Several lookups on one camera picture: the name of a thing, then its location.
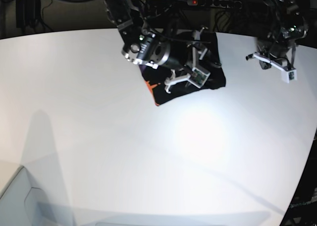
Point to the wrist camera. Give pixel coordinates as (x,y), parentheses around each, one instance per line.
(289,75)
(199,76)

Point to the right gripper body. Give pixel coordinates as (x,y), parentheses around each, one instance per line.
(183,57)

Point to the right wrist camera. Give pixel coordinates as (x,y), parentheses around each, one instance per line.
(199,76)

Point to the black device on floor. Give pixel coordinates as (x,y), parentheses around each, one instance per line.
(28,13)

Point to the grey plastic bin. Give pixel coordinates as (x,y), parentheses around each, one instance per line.
(18,204)

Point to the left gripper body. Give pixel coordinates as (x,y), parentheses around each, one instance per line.
(283,59)

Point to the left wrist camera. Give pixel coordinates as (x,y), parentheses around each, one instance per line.
(289,75)

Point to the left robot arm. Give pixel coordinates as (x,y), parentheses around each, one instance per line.
(287,27)

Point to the black power strip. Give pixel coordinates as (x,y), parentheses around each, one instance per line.
(216,3)

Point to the black printed t-shirt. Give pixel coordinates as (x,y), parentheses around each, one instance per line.
(155,74)

